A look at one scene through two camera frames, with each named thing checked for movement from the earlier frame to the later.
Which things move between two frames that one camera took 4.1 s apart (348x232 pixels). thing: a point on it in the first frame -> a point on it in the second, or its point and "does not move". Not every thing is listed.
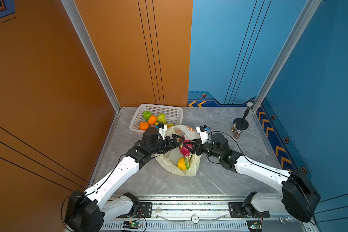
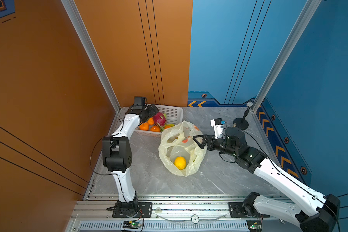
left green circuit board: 131,224 does not move
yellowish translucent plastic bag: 169,160 does not move
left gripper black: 175,144 -> 152,112
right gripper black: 198,145 -> 206,137
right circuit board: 254,225 does not move
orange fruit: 152,120 does not move
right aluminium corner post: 310,8 does not move
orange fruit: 143,125 does not move
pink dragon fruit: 185,152 -> 160,119
